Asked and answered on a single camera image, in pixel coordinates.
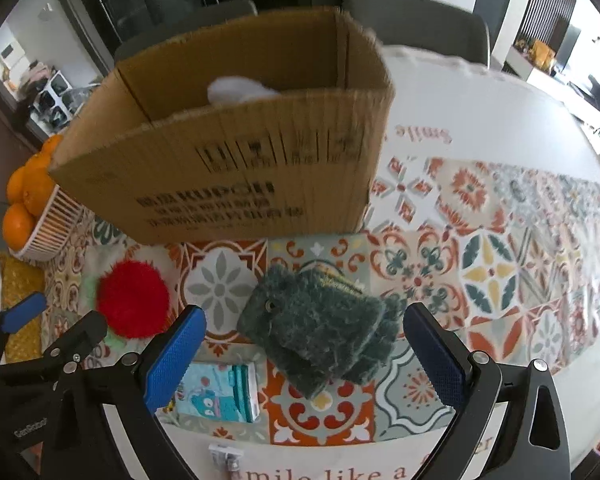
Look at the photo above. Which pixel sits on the orange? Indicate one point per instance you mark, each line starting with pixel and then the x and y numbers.
pixel 54 144
pixel 26 184
pixel 17 225
pixel 41 161

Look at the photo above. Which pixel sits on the white slatted fruit basket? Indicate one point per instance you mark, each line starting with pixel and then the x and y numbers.
pixel 50 230

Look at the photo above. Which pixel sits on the white soft toy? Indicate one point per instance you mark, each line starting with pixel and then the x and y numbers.
pixel 235 91

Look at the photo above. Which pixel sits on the grey chair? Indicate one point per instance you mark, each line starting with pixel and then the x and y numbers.
pixel 180 27
pixel 415 17

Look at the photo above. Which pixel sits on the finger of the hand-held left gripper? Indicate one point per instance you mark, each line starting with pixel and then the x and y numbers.
pixel 24 310
pixel 82 332

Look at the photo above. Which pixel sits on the patterned tile-print tablecloth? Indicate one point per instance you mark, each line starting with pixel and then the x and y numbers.
pixel 480 270

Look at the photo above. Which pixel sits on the brown cardboard box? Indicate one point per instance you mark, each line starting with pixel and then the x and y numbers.
pixel 230 185

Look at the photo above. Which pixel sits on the yellow dotted cloth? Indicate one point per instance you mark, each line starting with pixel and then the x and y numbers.
pixel 22 280

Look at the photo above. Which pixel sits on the dark green plush toy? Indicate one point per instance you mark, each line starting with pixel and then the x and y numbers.
pixel 320 330

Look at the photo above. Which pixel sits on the teal cartoon tissue packet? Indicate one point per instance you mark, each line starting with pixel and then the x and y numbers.
pixel 215 392

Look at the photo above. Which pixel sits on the small clear plastic item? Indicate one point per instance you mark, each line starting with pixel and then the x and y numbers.
pixel 225 457

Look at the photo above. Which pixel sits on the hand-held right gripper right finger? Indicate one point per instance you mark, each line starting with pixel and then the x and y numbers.
pixel 436 360

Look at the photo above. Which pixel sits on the red fluffy plush toy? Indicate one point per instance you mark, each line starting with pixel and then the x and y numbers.
pixel 130 300

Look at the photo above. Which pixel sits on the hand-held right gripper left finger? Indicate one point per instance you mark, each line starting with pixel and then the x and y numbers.
pixel 176 355

